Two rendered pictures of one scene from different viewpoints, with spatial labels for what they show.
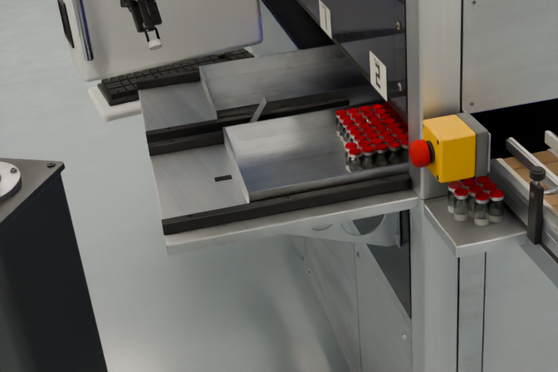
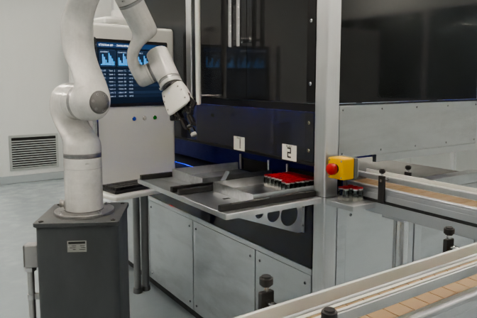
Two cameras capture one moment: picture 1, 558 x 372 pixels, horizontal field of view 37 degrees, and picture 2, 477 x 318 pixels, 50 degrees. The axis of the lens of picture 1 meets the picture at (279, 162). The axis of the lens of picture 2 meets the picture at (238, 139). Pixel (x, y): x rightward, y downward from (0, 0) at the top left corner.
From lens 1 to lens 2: 89 cm
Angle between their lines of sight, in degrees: 31
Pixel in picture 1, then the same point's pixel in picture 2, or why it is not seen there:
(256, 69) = (198, 172)
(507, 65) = (353, 138)
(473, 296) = (341, 250)
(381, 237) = (296, 228)
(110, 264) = not seen: outside the picture
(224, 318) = not seen: outside the picture
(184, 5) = (141, 150)
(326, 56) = (228, 168)
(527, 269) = (360, 237)
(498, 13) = (350, 116)
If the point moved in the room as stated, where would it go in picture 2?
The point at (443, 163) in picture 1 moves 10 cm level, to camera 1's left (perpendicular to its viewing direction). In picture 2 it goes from (343, 170) to (318, 172)
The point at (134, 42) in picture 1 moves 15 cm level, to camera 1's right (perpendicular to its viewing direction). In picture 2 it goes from (116, 168) to (147, 165)
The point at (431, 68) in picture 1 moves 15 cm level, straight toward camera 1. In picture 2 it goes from (329, 135) to (347, 140)
